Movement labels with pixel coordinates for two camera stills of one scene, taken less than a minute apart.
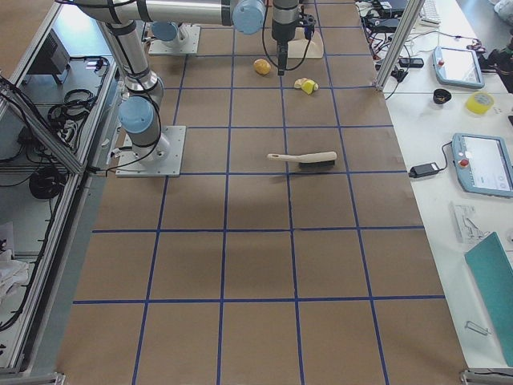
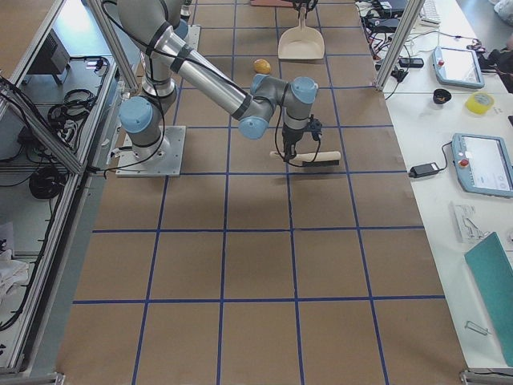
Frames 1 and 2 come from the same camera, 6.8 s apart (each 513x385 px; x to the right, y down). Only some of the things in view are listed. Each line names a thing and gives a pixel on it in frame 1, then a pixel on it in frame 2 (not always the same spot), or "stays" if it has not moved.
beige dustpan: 296,47 stays
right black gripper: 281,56 -> 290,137
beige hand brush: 308,160 stays
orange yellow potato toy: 261,66 stays
